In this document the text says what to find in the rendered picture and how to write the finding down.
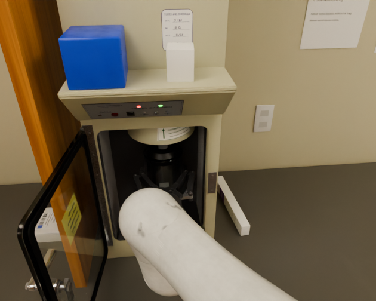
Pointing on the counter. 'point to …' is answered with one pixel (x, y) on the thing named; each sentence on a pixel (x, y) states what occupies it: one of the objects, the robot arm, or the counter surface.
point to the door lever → (31, 285)
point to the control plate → (175, 108)
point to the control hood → (159, 92)
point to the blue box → (94, 57)
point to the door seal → (44, 210)
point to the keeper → (212, 182)
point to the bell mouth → (161, 135)
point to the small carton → (180, 61)
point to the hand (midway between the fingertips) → (163, 165)
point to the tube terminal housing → (138, 54)
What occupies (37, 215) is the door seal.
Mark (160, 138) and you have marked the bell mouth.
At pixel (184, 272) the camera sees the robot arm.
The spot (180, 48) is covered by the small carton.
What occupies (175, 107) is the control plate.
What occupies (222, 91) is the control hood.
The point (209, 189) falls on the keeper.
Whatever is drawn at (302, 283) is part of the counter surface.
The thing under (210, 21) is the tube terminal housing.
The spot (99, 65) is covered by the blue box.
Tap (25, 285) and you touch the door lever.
